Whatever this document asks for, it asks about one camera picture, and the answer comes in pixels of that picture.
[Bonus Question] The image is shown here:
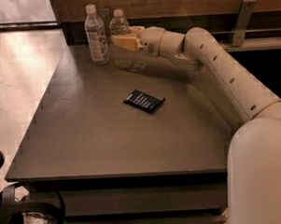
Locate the grey drawer cabinet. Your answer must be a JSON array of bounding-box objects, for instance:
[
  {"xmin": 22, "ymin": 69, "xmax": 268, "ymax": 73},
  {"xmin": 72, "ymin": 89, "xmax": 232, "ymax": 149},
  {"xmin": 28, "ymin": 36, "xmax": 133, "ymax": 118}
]
[{"xmin": 6, "ymin": 47, "xmax": 237, "ymax": 224}]

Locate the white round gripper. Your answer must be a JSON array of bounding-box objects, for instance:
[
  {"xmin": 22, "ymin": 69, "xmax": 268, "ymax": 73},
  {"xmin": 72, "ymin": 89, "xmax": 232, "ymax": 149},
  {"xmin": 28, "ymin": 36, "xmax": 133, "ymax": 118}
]
[{"xmin": 111, "ymin": 26, "xmax": 165, "ymax": 57}]

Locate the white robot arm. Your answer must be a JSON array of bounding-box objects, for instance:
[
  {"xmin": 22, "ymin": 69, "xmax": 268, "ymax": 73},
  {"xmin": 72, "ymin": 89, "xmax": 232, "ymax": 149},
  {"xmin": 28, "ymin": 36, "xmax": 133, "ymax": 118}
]
[{"xmin": 111, "ymin": 26, "xmax": 281, "ymax": 224}]

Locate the blue labelled plastic bottle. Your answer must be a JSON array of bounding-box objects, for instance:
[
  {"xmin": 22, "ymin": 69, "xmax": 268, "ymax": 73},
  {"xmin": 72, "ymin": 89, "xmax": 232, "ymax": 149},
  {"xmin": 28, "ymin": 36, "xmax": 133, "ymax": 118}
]
[{"xmin": 84, "ymin": 4, "xmax": 109, "ymax": 65}]

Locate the clear water bottle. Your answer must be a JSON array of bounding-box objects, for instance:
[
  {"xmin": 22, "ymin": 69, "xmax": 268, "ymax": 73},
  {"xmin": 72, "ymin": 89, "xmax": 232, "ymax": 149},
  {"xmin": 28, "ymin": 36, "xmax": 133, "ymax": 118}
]
[{"xmin": 109, "ymin": 9, "xmax": 131, "ymax": 70}]

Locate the black office chair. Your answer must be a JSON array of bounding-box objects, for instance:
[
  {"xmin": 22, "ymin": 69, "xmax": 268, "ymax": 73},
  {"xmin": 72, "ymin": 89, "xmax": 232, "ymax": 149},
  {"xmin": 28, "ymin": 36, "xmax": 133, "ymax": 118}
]
[{"xmin": 0, "ymin": 146, "xmax": 67, "ymax": 224}]

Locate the black snack packet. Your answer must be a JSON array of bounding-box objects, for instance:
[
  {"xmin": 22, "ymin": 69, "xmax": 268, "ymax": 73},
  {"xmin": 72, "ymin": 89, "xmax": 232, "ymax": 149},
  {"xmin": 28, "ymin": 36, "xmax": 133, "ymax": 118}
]
[{"xmin": 123, "ymin": 89, "xmax": 165, "ymax": 114}]

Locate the grey metal bracket behind bottle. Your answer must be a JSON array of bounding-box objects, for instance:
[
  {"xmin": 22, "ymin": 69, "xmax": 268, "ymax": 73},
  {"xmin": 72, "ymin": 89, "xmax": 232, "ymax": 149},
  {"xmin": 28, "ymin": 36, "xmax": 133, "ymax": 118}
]
[{"xmin": 98, "ymin": 8, "xmax": 111, "ymax": 41}]

